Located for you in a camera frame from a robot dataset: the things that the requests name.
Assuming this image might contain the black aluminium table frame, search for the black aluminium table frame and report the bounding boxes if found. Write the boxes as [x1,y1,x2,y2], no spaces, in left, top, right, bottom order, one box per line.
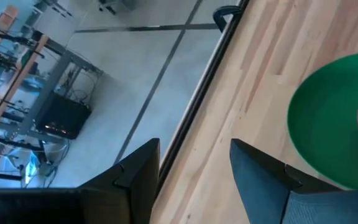
[155,0,251,197]

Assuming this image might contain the green plate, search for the green plate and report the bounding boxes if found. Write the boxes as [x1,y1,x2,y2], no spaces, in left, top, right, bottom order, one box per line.
[287,50,358,191]

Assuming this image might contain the black curved cable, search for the black curved cable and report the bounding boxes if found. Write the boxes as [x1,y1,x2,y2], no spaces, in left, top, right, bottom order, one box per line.
[212,5,242,33]

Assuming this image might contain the wooden edged work table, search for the wooden edged work table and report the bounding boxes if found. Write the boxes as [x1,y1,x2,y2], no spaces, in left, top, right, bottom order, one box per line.
[0,34,50,129]

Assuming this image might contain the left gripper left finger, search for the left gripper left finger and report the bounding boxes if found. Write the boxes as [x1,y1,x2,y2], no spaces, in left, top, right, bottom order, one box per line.
[78,138,162,224]

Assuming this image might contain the black computer case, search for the black computer case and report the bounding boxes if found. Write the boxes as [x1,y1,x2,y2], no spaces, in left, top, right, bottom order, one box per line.
[35,91,93,140]

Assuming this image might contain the tangled black cables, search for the tangled black cables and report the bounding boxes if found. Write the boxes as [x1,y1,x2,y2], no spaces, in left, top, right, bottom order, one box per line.
[63,67,101,105]

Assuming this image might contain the orange chair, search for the orange chair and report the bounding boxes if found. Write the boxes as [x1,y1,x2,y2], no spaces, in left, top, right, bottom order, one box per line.
[0,4,20,32]

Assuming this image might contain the black chair base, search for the black chair base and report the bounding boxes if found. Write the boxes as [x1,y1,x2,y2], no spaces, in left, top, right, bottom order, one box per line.
[97,0,136,16]

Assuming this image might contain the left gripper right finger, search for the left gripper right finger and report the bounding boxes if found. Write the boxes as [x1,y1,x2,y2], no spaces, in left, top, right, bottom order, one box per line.
[229,138,347,224]

